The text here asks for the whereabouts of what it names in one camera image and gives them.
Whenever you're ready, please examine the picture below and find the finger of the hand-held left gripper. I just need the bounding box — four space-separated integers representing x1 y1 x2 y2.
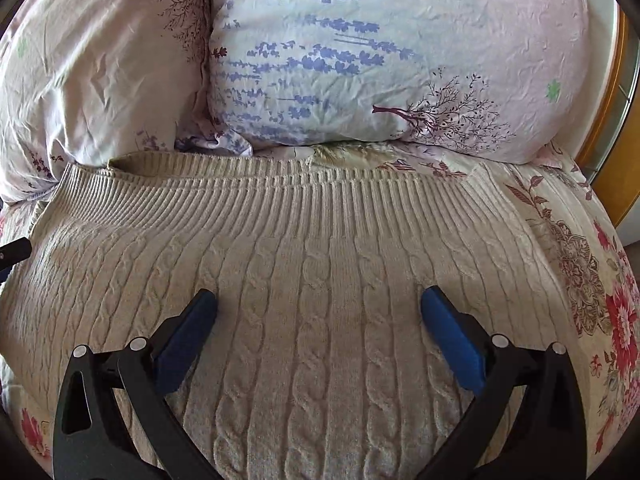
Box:
0 237 32 267

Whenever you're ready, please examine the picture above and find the wooden framed glass cabinet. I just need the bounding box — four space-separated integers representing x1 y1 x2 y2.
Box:
575 7 640 228

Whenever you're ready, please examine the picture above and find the pink plant print pillow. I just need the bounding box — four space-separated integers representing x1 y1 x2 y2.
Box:
0 0 213 203

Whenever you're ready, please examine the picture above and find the beige cable-knit sweater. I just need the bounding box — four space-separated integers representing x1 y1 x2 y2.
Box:
0 152 595 480

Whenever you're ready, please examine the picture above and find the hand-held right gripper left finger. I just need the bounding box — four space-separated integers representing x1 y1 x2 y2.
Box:
51 287 218 480

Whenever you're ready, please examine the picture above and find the floral bed sheet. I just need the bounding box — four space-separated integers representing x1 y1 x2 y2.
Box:
0 140 640 480

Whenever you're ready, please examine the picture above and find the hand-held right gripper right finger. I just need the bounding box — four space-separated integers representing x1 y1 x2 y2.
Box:
415 285 589 480

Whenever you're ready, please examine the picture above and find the blue lavender print pillow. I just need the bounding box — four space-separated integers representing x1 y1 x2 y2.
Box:
206 0 592 165

